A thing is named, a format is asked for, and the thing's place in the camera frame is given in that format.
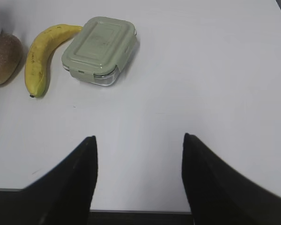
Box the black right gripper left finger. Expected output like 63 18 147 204
0 136 98 225

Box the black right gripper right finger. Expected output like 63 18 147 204
182 133 281 225

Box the yellow banana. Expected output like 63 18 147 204
24 24 82 98

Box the green lid glass container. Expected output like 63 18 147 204
61 16 137 86

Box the brown bread roll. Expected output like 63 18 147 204
0 34 23 85

